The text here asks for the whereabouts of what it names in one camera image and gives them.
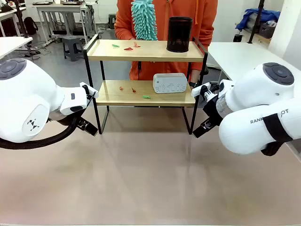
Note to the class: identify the small dark stool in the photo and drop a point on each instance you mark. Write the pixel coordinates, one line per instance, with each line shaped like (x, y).
(112, 21)

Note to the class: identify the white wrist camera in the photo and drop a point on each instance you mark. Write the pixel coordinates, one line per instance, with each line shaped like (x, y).
(88, 86)
(198, 90)

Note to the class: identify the large white table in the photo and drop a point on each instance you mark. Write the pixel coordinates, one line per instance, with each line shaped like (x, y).
(235, 56)

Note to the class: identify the person in orange hoodie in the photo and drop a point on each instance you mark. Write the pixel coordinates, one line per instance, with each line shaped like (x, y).
(178, 9)

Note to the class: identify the wooden shelf black metal frame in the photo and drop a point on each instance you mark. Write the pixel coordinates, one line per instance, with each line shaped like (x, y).
(141, 53)

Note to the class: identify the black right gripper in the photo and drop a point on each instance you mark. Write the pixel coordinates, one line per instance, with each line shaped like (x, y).
(214, 110)

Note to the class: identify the black wrist watch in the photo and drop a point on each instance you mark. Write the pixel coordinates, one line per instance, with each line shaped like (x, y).
(193, 84)

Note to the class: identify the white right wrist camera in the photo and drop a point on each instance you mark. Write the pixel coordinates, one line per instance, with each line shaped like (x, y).
(198, 90)

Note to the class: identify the grey metal desk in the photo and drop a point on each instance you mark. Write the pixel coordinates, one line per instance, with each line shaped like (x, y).
(61, 7)

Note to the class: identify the person's left forearm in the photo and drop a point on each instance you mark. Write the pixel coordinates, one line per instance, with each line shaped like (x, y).
(195, 75)

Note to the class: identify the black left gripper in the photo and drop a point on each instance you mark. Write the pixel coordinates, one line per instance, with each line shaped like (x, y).
(58, 116)

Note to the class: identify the green paper scrap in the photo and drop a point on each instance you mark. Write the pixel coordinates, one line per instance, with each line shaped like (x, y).
(115, 46)
(146, 96)

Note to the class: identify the white digital clock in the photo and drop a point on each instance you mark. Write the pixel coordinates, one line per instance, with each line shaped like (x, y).
(169, 81)

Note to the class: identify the white side table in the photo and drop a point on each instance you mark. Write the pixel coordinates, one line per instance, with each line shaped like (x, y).
(11, 44)

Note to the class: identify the blue cloth pile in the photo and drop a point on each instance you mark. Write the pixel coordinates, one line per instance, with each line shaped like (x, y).
(254, 16)

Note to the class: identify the red paper scrap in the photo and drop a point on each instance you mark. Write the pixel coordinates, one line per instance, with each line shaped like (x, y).
(133, 90)
(128, 49)

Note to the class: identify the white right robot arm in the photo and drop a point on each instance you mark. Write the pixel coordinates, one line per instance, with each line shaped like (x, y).
(258, 94)

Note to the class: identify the black slanted pole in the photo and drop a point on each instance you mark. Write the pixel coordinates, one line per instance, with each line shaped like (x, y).
(256, 21)

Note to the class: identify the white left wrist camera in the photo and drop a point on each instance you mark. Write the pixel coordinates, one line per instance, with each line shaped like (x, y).
(88, 86)

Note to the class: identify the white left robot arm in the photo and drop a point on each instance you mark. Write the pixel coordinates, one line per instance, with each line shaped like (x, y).
(28, 94)

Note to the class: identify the black mesh pen holder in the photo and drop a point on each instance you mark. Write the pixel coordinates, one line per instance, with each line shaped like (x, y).
(179, 35)

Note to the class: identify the grey plastic stool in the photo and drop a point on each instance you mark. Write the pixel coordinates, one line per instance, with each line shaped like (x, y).
(72, 47)

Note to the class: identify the black backpack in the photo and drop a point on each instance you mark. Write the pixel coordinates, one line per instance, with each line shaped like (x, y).
(30, 26)

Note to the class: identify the teal chenille duster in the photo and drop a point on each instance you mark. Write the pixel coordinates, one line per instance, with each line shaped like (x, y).
(144, 21)

